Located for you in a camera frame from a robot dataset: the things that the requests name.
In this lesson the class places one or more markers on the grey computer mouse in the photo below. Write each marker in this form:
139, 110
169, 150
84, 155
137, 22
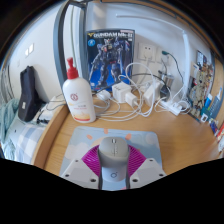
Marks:
114, 153

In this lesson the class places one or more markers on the plaid bedding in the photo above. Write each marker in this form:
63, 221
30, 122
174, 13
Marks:
28, 140

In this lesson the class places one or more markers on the white wall socket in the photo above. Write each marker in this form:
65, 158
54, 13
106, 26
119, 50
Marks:
147, 52

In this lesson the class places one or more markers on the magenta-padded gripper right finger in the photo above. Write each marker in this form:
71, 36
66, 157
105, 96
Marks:
146, 171

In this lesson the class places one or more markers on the blue packet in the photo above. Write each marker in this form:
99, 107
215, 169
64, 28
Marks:
213, 126

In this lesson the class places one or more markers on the blue robot model kit box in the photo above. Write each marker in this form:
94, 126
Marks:
110, 56

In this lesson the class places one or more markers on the brown tree creature figurine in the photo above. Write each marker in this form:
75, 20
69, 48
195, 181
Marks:
199, 90

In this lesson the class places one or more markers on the pastel cloud print mouse pad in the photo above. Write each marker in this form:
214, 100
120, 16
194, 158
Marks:
80, 140

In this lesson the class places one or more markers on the white red-pump lotion bottle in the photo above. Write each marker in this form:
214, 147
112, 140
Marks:
79, 100

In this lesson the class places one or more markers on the metal cup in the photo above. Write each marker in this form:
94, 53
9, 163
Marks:
166, 79

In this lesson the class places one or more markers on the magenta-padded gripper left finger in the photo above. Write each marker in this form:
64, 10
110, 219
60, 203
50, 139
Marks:
80, 173

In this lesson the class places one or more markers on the white charger block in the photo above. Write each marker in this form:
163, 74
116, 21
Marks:
151, 95
122, 93

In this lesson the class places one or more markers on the white power strip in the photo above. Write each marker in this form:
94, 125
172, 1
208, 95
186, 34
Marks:
171, 107

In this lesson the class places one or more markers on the white wall switch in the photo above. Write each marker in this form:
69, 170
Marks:
29, 49

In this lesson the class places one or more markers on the colourful printed box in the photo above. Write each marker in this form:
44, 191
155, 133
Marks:
205, 63

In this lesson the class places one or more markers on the small white cube clock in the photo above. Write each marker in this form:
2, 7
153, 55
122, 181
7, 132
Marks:
204, 118

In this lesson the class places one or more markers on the white desk lamp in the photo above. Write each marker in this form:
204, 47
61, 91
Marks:
186, 60

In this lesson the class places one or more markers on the blue tube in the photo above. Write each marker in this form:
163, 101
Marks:
208, 105

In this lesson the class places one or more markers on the grey metal shelf frame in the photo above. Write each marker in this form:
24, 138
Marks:
57, 56

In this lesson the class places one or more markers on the black bag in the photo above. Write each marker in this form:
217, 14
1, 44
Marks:
29, 96

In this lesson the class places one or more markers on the teal blanket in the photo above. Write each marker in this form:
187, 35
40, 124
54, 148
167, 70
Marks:
8, 123

